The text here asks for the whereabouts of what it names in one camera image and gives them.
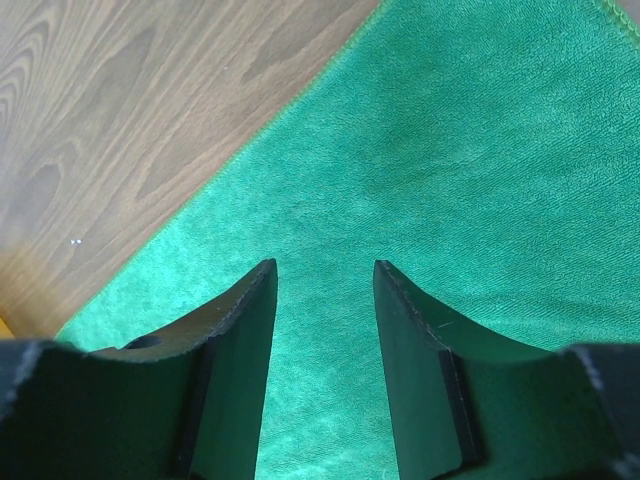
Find green towel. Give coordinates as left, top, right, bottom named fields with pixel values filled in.
left=58, top=1, right=639, bottom=479

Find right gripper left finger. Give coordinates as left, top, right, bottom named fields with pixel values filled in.
left=1, top=259, right=278, bottom=479

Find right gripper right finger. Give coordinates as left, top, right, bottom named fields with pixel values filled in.
left=373, top=261, right=639, bottom=479

